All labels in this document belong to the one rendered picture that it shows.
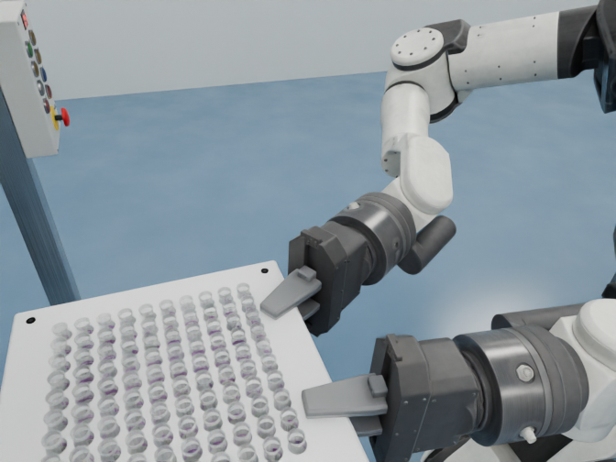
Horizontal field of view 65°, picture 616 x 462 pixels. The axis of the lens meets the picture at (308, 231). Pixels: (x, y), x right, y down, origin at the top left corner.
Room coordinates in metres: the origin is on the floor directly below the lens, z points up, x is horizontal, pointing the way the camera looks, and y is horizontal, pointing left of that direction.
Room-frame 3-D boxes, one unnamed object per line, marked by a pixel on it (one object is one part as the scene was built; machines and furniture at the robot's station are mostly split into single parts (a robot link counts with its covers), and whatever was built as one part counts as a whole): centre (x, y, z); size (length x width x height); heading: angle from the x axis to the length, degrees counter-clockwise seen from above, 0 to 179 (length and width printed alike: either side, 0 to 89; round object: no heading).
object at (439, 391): (0.24, -0.12, 1.06); 0.12 x 0.10 x 0.13; 103
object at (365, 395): (0.22, -0.03, 1.08); 0.06 x 0.03 x 0.02; 103
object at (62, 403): (0.21, 0.18, 1.05); 0.01 x 0.01 x 0.07
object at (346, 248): (0.40, -0.04, 1.06); 0.12 x 0.10 x 0.13; 143
